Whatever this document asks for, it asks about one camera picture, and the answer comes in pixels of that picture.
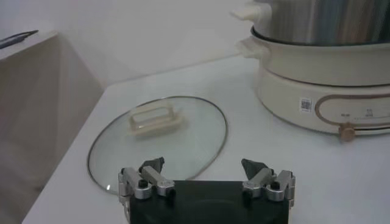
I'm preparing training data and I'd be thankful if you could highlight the cream electric cooker base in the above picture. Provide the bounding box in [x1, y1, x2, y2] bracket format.
[236, 27, 390, 142]

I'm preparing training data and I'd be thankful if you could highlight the perforated steel steamer basket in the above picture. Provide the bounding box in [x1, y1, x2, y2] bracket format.
[230, 0, 390, 47]

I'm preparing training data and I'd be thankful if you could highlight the black usb hub cable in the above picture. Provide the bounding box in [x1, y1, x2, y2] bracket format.
[0, 29, 40, 43]

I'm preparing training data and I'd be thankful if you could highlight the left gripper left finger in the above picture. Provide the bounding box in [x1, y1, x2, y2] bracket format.
[118, 156, 177, 220]

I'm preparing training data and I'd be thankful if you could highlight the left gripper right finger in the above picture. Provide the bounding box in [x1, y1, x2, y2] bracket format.
[241, 158, 296, 209]

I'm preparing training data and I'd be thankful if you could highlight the grey usb hub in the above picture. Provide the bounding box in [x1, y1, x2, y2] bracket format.
[0, 35, 31, 50]

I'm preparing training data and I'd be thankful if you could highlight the glass lid with cream handle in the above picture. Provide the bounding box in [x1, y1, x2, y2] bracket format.
[87, 96, 229, 195]

